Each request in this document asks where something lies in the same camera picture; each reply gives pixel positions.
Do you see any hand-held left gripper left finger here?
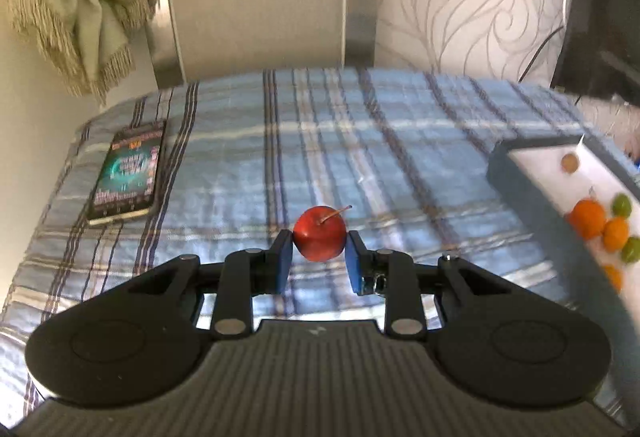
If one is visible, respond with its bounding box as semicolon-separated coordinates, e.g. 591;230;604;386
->
125;229;294;339

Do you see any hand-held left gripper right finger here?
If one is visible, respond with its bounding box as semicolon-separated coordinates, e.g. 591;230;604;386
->
344;232;515;337

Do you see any bright red apple with stem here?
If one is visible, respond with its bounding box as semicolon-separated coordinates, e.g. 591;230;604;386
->
292;204;353;263

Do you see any grey tray with white inside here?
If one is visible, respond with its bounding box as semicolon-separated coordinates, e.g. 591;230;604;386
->
487;133;640;318

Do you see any orange tangerine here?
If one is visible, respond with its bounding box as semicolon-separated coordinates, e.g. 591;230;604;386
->
602;264;624;294
601;217;630;252

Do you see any blue plaid blanket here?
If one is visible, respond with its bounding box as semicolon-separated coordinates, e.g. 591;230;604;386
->
0;67;640;433

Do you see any black smartphone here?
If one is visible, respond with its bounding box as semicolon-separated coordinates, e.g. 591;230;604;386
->
86;119;168;225

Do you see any large orange with stem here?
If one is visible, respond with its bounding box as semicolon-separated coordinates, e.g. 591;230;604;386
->
567;187;608;240

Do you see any beige fringed throw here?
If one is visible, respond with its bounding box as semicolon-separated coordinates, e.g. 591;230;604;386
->
0;0;161;105

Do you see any black flat television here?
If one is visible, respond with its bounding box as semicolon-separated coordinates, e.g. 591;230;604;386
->
550;0;640;106

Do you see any black television cable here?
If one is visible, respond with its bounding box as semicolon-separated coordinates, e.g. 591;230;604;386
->
517;24;566;82

